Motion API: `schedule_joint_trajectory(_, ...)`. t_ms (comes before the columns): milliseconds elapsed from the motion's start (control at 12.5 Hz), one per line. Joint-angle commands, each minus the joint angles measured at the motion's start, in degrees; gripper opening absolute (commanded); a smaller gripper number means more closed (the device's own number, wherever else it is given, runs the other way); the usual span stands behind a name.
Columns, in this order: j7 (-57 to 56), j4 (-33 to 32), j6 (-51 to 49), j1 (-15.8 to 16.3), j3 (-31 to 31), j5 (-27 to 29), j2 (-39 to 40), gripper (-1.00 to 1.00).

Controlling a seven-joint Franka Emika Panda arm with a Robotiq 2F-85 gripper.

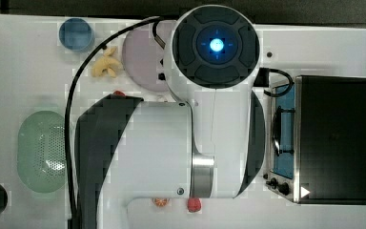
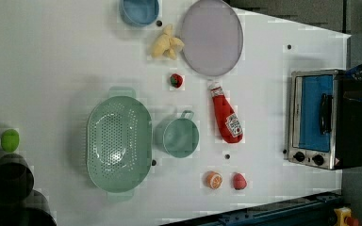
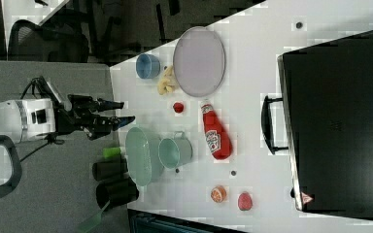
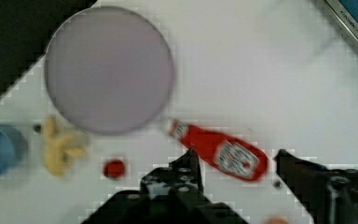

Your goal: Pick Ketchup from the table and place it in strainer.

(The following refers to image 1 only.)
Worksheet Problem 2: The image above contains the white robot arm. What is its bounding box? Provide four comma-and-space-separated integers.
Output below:
71, 5, 266, 229

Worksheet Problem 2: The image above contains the green oval strainer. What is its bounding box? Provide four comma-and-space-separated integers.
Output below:
17, 111, 67, 193

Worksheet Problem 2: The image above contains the toy strawberry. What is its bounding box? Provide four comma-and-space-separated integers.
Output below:
113, 91, 126, 96

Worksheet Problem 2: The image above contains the lilac round plate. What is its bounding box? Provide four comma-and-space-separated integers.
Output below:
122, 24, 168, 93

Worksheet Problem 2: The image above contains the red toy fruit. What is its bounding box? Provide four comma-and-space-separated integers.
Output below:
187, 198, 202, 213

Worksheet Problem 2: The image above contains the orange slice toy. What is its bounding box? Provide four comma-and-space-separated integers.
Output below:
152, 198, 170, 207

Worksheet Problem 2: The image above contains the yellow banana bunch toy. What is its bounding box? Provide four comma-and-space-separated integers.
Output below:
91, 47, 122, 77

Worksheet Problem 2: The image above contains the blue bowl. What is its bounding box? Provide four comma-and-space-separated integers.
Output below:
58, 18, 94, 52

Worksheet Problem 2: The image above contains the black toaster oven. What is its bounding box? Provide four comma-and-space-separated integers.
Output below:
263, 75, 366, 205

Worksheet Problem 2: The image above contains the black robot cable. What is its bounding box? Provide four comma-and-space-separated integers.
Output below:
64, 16, 162, 229

